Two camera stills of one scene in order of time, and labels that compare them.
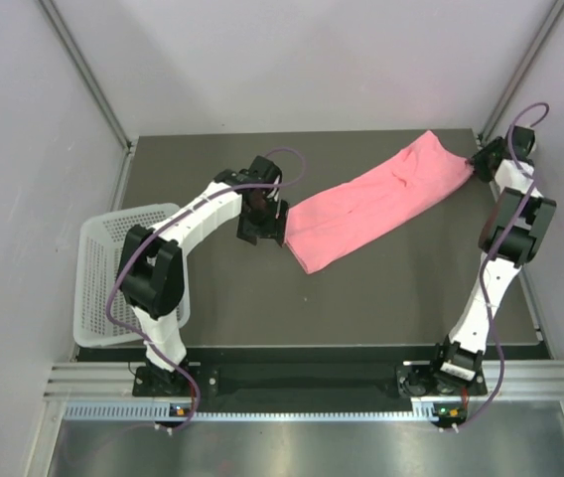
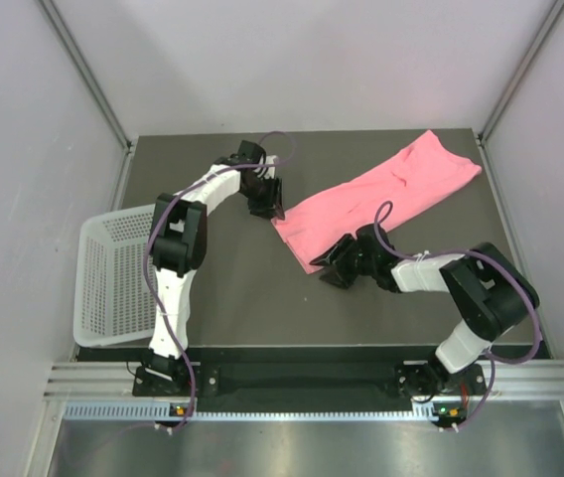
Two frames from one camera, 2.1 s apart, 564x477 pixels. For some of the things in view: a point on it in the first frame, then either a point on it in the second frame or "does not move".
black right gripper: x=479 y=170 → x=341 y=275
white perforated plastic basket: x=100 y=245 does not move
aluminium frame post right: x=520 y=69 does not move
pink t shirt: x=331 y=218 does not move
